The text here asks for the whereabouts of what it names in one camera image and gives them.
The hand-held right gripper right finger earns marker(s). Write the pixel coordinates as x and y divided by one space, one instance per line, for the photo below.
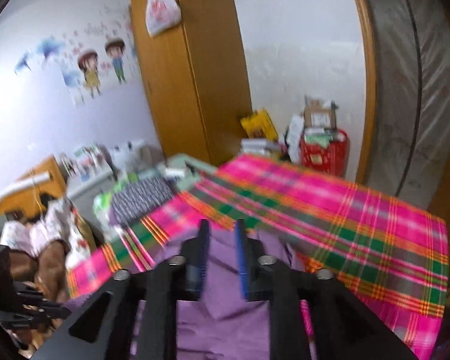
241 258

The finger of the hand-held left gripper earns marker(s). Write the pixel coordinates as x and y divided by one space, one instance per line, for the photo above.
41 311

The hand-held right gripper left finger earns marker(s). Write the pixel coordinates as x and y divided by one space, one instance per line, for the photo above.
204 258

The purple fleece pants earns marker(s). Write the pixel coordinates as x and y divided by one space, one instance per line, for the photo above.
225 277

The brown blanket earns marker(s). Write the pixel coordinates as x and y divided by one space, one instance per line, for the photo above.
48 270

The white floral quilt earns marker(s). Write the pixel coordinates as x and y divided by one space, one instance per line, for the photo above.
33 232

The folded dark dotted cloth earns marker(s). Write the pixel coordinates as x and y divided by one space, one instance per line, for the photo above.
142 198

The light green table cover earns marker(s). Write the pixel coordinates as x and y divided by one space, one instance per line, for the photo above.
180 161

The pink plaid blanket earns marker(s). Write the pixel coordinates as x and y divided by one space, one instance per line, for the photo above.
341 232

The flat white box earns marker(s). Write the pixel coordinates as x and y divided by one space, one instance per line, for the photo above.
255 146

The wooden headboard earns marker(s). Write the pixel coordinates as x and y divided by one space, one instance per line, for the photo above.
41 172

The green plastic pack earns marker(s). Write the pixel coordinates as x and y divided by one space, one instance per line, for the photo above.
103 206

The red basket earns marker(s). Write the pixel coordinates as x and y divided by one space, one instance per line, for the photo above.
322 153

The grey cabinet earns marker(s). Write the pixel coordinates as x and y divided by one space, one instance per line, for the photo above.
93 180

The yellow bag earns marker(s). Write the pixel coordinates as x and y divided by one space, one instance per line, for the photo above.
258 123

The brown cardboard box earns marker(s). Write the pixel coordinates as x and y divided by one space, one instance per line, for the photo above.
320 116

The wooden wardrobe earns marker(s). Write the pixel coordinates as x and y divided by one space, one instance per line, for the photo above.
187 82

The clear plastic door curtain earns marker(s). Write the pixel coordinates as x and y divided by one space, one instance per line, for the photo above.
412 82

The white plastic bag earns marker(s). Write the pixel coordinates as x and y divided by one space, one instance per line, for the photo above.
161 11

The wooden door frame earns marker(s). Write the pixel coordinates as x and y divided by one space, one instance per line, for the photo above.
367 82

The cartoon wall stickers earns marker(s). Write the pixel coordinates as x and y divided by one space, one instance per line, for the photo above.
90 67

